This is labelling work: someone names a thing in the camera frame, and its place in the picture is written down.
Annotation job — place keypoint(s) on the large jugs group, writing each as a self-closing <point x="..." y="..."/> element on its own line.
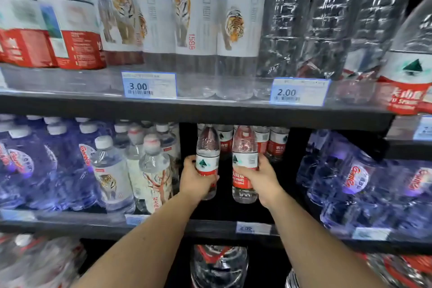
<point x="398" y="271"/>

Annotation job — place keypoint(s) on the cluster of white-capped print bottles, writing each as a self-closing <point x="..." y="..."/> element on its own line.
<point x="155" y="176"/>

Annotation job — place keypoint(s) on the row of blue-tinted bottles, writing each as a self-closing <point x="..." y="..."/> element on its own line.
<point x="50" y="169"/>
<point x="364" y="183"/>

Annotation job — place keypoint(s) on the row of red-cap water bottles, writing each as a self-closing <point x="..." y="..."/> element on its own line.
<point x="276" y="144"/>

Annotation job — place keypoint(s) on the blue-edged white price tag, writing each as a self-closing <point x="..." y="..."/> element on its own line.
<point x="253" y="228"/>
<point x="136" y="220"/>
<point x="423" y="129"/>
<point x="300" y="92"/>
<point x="17" y="215"/>
<point x="371" y="233"/>
<point x="148" y="85"/>

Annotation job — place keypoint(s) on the person's right hand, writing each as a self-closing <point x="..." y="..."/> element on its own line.
<point x="265" y="183"/>

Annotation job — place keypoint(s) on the clear ribbed tall bottle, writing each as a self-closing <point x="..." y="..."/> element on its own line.
<point x="334" y="17"/>
<point x="381" y="17"/>
<point x="283" y="17"/>

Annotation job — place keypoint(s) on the row of red-label large bottles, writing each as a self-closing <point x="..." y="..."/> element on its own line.
<point x="408" y="75"/>
<point x="50" y="28"/>

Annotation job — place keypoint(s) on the person's left hand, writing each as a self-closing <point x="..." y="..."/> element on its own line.
<point x="192" y="183"/>

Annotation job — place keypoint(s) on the person's left forearm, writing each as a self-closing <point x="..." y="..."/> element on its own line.
<point x="141" y="247"/>

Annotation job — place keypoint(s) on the person's right forearm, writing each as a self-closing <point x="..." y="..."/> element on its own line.
<point x="320" y="250"/>

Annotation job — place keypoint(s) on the large bottles group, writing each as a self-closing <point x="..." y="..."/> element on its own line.
<point x="37" y="260"/>

